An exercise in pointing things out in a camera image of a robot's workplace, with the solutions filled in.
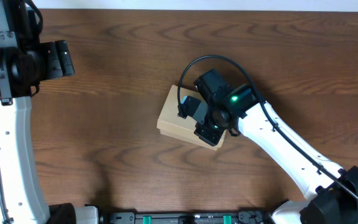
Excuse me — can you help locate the cardboard box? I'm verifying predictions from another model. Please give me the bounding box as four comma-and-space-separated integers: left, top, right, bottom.
157, 85, 226, 151

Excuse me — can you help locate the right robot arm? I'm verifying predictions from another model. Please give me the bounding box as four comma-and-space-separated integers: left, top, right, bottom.
194, 69, 358, 223

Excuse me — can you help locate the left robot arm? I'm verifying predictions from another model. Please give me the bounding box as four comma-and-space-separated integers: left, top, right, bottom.
0, 0, 101, 224

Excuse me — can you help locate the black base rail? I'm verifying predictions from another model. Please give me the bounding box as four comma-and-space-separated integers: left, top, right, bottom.
103, 210, 273, 224

